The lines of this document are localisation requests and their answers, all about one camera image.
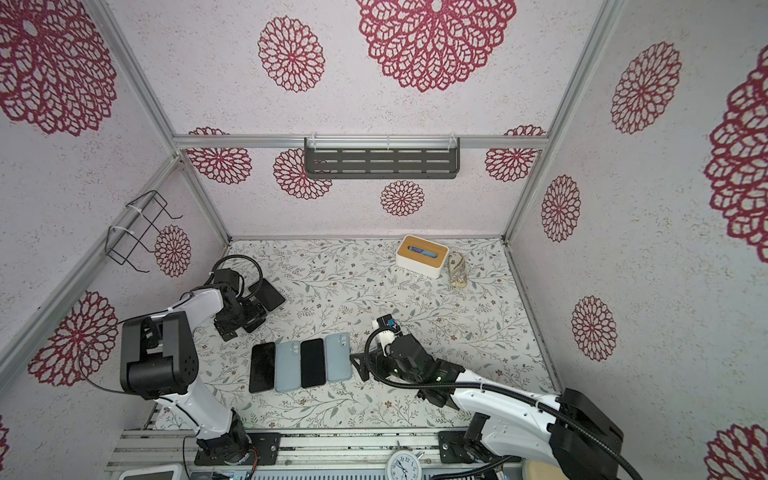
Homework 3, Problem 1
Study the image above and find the grey wall shelf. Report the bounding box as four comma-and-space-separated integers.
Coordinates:
304, 137, 461, 180

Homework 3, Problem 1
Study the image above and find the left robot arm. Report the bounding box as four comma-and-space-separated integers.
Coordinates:
119, 254, 267, 465

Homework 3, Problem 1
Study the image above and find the beige cushion pad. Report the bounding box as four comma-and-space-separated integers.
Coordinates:
521, 459, 568, 480

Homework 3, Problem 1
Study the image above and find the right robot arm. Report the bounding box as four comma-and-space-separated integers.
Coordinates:
349, 323, 641, 479

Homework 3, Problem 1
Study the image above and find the white analog clock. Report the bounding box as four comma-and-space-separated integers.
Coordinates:
385, 450, 423, 480

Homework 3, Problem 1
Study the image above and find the white tablet device corner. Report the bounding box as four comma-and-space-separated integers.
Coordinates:
117, 463, 188, 480

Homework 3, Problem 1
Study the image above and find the small black phone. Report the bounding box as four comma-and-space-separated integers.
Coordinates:
254, 279, 286, 312

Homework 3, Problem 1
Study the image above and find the purple bare phone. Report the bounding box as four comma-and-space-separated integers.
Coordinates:
300, 338, 327, 389

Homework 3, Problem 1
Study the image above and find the black wire wall rack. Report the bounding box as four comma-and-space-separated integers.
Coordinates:
103, 189, 182, 274

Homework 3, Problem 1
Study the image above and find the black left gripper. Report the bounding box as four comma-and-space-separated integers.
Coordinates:
214, 297, 267, 341

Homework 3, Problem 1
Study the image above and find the black bare phone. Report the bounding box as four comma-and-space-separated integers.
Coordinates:
248, 342, 276, 393

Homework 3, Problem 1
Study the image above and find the light blue phone case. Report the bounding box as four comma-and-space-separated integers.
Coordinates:
274, 341, 301, 393

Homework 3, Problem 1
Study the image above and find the metal base rail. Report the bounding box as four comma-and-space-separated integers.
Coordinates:
107, 427, 610, 480

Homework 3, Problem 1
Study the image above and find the white tissue box wooden lid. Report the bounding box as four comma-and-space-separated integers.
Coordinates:
395, 235, 450, 279

